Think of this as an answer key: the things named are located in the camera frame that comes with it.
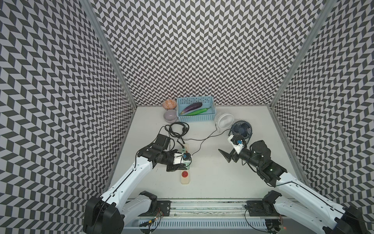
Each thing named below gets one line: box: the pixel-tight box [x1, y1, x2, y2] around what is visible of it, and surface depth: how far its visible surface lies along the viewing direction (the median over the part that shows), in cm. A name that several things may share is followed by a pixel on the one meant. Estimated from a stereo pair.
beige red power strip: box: [180, 143, 191, 185], surface depth 82 cm
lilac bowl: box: [163, 109, 178, 124], surface depth 110 cm
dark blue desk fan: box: [227, 119, 254, 145], surface depth 96 cm
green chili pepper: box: [185, 106, 212, 117], surface depth 112 cm
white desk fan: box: [214, 110, 235, 133], surface depth 101 cm
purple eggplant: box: [179, 101, 203, 116], surface depth 114 cm
